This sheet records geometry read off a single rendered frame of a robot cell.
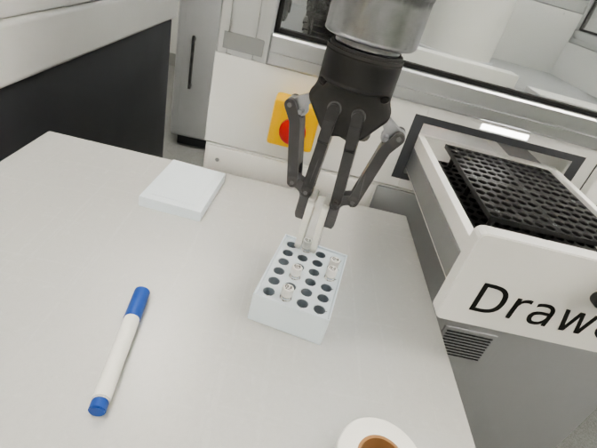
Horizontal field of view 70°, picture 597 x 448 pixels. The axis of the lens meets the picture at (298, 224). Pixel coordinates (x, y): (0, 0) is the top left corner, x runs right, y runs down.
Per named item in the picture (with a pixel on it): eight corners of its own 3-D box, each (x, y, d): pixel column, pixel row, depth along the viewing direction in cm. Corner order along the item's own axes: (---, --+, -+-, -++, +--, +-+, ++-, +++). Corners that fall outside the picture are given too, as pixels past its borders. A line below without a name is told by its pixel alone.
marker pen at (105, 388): (107, 419, 34) (107, 407, 33) (85, 417, 33) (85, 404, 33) (149, 297, 45) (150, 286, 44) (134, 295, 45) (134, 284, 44)
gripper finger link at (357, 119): (355, 100, 45) (369, 104, 44) (334, 194, 50) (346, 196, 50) (350, 110, 41) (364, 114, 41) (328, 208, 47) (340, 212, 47)
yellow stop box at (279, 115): (310, 156, 66) (322, 111, 62) (265, 144, 66) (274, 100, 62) (311, 143, 71) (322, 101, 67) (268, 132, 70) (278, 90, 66)
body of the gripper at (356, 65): (412, 52, 43) (381, 136, 48) (332, 28, 43) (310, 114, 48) (410, 63, 36) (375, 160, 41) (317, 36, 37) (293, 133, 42)
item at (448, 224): (668, 347, 47) (709, 308, 44) (449, 298, 45) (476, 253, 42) (526, 183, 81) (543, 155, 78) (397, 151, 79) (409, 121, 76)
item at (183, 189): (199, 221, 59) (201, 212, 58) (138, 205, 58) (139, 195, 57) (224, 181, 69) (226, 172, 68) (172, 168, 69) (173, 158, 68)
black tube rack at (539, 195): (597, 290, 53) (631, 249, 50) (466, 259, 52) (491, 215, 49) (527, 203, 72) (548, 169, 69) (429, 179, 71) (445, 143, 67)
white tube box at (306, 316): (320, 345, 45) (330, 321, 43) (247, 318, 46) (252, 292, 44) (339, 277, 56) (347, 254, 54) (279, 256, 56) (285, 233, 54)
